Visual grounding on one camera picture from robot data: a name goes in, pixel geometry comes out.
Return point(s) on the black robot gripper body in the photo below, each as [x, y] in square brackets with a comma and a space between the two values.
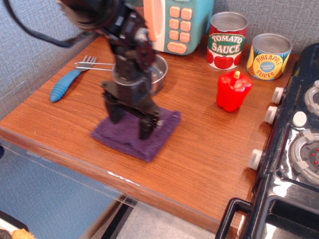
[133, 96]

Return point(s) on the pineapple slices can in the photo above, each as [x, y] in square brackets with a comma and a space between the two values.
[268, 56]

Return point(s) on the blue handled toy fork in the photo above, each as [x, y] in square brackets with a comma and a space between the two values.
[61, 87]

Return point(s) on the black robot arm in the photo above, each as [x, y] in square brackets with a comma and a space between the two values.
[127, 33]

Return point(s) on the small steel pot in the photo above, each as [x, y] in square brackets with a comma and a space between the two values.
[158, 69]

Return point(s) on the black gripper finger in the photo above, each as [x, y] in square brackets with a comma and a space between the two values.
[147, 125]
[115, 112]

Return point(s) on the black toy stove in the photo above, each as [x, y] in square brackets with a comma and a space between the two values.
[285, 202]

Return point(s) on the red toy bell pepper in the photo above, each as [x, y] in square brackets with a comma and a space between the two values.
[233, 88]

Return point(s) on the teal toy microwave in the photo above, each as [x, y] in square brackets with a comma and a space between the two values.
[175, 26]

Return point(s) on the tomato sauce can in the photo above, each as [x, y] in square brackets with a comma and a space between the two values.
[226, 40]

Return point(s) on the purple towel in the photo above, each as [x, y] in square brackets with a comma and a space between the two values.
[124, 136]

